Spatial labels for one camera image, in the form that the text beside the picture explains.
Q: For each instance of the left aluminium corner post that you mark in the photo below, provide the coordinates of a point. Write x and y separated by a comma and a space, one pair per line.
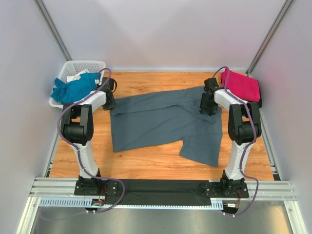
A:
52, 28

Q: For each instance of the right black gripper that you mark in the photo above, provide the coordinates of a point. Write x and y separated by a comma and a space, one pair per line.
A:
211, 110

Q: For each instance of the folded magenta t-shirt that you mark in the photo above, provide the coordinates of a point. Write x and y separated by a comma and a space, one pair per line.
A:
244, 87

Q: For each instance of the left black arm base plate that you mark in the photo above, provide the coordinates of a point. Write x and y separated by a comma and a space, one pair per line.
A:
109, 190

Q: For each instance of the teal blue t-shirt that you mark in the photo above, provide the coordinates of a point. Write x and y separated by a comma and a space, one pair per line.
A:
75, 90

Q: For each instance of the aluminium front rail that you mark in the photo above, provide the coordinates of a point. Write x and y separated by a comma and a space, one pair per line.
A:
64, 187

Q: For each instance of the white slotted cable duct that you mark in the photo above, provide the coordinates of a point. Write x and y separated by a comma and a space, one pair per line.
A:
90, 203

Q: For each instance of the white t-shirt in basket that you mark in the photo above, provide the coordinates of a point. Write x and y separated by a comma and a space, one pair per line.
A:
77, 76

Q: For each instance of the folded black t-shirt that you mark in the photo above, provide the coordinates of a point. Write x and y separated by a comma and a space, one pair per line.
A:
260, 102

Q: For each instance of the white plastic laundry basket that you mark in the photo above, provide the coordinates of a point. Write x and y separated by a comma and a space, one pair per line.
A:
71, 68

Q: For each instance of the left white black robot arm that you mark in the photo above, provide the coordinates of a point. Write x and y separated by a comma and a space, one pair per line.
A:
77, 129

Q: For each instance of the black base cloth strip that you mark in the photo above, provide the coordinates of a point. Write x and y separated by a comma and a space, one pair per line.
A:
164, 192

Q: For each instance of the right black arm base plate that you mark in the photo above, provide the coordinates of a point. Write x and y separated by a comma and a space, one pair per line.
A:
217, 190

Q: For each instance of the right aluminium corner post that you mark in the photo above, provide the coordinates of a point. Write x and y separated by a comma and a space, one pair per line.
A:
270, 34

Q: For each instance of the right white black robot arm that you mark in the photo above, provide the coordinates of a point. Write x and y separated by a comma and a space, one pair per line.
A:
244, 127

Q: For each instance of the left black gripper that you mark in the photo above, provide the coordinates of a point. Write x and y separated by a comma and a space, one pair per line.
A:
111, 106

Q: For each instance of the aluminium corner post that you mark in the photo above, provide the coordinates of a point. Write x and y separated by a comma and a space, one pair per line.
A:
52, 28
270, 34

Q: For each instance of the grey-blue t-shirt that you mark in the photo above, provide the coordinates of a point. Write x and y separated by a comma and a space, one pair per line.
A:
165, 117

